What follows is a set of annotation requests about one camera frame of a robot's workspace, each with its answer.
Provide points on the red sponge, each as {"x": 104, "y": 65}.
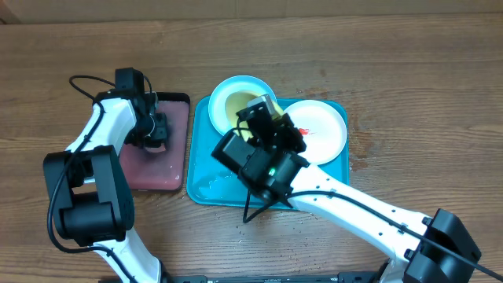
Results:
{"x": 156, "y": 149}

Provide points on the dark tray with red water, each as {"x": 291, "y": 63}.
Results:
{"x": 161, "y": 171}

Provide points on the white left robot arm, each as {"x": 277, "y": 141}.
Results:
{"x": 91, "y": 206}

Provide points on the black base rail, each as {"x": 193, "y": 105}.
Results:
{"x": 342, "y": 277}

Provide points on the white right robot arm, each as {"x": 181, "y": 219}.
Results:
{"x": 279, "y": 156}

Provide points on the white pink plate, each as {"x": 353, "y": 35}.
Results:
{"x": 323, "y": 130}

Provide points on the yellow plate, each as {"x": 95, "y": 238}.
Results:
{"x": 239, "y": 100}

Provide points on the light blue plate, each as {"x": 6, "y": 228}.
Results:
{"x": 216, "y": 107}

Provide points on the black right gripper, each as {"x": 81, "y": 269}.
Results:
{"x": 286, "y": 131}

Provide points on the teal plastic tray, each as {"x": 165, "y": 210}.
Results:
{"x": 210, "y": 183}

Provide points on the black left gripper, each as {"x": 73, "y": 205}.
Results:
{"x": 161, "y": 133}

